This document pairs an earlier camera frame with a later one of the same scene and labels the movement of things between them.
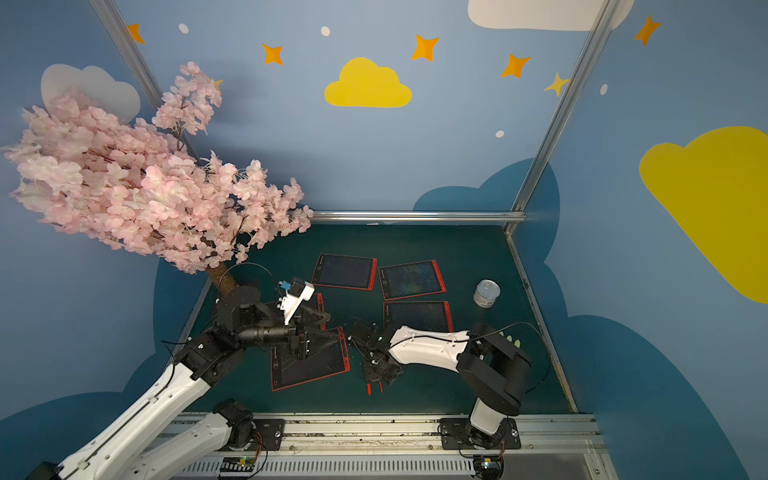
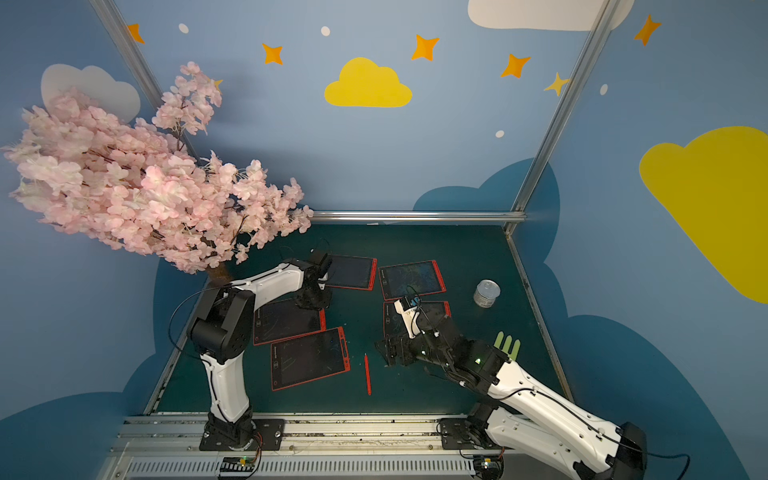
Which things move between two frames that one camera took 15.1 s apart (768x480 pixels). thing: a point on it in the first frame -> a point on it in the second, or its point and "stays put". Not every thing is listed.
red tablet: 411,280 stays put
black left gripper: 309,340 -> 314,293
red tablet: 345,271 stays put
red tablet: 425,315 stays put
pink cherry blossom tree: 135,184 stays put
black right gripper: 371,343 -> 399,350
